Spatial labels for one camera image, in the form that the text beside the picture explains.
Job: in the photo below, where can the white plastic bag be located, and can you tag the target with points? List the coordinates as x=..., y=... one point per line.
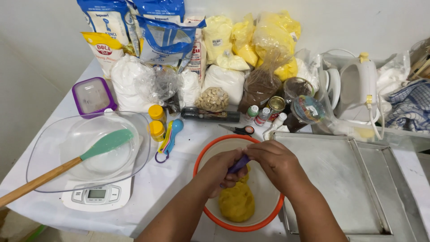
x=391, y=77

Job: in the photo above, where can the white tablecloth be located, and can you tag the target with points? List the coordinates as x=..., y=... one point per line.
x=161, y=188

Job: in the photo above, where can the person's left fingers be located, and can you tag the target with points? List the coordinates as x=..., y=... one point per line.
x=233, y=179

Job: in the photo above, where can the white squeeze bottle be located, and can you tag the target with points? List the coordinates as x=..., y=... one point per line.
x=275, y=126

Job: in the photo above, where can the long black packet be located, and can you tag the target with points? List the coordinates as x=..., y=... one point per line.
x=210, y=115

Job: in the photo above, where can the colourful measuring spoon set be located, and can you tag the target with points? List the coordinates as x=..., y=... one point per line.
x=171, y=137

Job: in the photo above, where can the large white powder bag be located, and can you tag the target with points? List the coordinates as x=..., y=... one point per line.
x=127, y=84

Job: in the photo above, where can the clear jar of brown sprinkles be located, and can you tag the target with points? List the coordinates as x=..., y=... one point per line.
x=297, y=88

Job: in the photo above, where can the person's left hand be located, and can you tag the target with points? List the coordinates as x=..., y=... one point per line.
x=215, y=173

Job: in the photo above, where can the clear plastic scale bowl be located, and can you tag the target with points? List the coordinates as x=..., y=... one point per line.
x=60, y=144

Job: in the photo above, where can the clear bag with wooden sticks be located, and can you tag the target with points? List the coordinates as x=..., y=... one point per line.
x=420, y=60

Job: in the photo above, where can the person's right hand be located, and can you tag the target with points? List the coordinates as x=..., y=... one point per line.
x=282, y=168

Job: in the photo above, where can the opened blue flour bag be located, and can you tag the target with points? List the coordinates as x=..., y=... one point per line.
x=166, y=42

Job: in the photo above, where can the small pale yellow bag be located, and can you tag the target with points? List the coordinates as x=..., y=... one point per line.
x=232, y=62

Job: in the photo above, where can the narrow white powder bag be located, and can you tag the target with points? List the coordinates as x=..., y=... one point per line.
x=190, y=89

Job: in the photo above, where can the blue checked cloth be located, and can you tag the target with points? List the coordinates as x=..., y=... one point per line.
x=411, y=106

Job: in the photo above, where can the yellow-capped small bottle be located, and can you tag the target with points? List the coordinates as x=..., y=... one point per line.
x=157, y=112
x=157, y=130

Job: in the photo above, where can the white hand mixer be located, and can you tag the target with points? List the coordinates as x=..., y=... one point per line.
x=357, y=87

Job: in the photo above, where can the purple-rimmed clear container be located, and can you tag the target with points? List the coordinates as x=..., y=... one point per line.
x=92, y=95

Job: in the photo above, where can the purple measuring spoon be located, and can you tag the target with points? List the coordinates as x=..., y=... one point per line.
x=239, y=164

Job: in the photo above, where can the metal baking tray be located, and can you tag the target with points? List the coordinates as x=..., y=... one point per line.
x=403, y=195
x=329, y=181

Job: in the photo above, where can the brown powder bag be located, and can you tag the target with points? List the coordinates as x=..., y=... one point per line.
x=260, y=87

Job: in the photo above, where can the white packet with red print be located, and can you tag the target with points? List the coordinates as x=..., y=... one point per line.
x=199, y=58

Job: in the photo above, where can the pale yellow powder bag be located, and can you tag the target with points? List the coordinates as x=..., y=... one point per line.
x=217, y=37

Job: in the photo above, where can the red-labelled colouring bottle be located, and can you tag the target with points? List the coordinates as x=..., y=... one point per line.
x=262, y=116

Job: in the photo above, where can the clear tub with colourful lid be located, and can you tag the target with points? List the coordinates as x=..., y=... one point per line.
x=307, y=110

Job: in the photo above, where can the blue and white flour bag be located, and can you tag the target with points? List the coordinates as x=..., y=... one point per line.
x=161, y=8
x=107, y=22

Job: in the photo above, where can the yellow and white starch packet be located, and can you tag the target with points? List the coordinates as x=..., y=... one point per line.
x=105, y=53

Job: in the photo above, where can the white digital kitchen scale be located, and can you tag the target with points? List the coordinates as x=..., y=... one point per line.
x=97, y=196

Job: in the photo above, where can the orange-rimmed white bowl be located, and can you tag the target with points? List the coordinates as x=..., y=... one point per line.
x=265, y=201

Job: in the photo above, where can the bag of cashew nuts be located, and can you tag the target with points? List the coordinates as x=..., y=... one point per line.
x=212, y=99

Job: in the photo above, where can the crumpled clear plastic bag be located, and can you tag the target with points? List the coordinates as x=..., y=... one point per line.
x=161, y=82

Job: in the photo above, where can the yellow dough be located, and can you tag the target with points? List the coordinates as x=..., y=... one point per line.
x=237, y=203

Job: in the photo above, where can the small tin can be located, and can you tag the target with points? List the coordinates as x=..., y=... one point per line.
x=276, y=106

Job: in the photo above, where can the large yellow margarine bag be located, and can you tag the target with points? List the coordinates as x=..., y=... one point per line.
x=278, y=37

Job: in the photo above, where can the white round mixer stand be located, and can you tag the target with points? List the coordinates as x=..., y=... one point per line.
x=332, y=87

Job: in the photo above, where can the person's right fingers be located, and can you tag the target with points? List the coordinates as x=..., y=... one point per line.
x=257, y=153

